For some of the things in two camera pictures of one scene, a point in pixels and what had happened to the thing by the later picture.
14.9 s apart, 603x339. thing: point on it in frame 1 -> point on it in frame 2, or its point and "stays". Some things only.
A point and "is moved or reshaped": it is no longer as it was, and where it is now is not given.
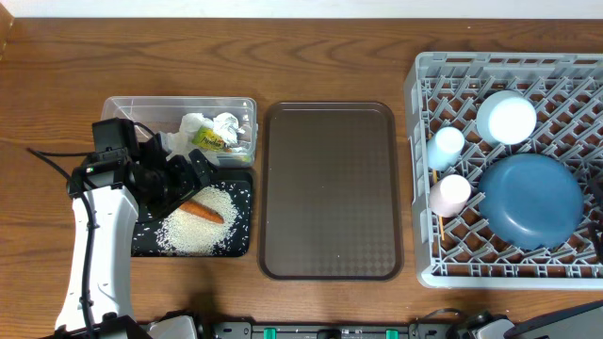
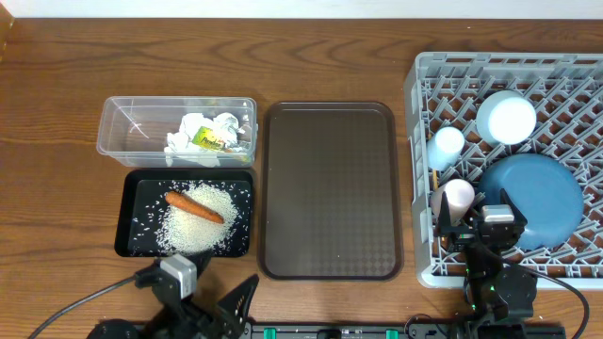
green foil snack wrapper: (206, 137) stays
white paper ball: (225, 126) stays
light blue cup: (444, 148) stays
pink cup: (448, 197) is moved or reshaped
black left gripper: (189, 183) -> (216, 329)
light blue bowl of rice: (506, 117) stays
